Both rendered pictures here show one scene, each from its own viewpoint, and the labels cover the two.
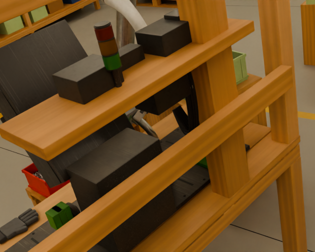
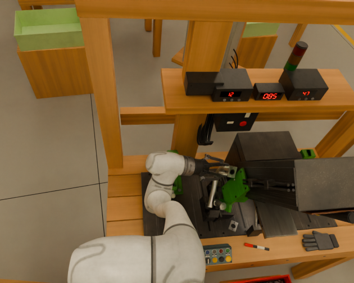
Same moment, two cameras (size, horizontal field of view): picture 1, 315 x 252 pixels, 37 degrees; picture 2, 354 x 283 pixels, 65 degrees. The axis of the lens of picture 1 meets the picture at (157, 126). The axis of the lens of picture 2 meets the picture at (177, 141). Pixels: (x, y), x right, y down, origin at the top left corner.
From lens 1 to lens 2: 2.49 m
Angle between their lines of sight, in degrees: 95
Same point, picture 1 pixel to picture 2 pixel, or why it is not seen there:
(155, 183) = not seen: hidden behind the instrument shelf
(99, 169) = (282, 138)
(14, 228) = (322, 236)
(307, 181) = (27, 266)
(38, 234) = (305, 221)
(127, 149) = (258, 140)
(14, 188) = not seen: outside the picture
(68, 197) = (275, 240)
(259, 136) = (123, 177)
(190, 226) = (222, 155)
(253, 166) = not seen: hidden behind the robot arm
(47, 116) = (331, 88)
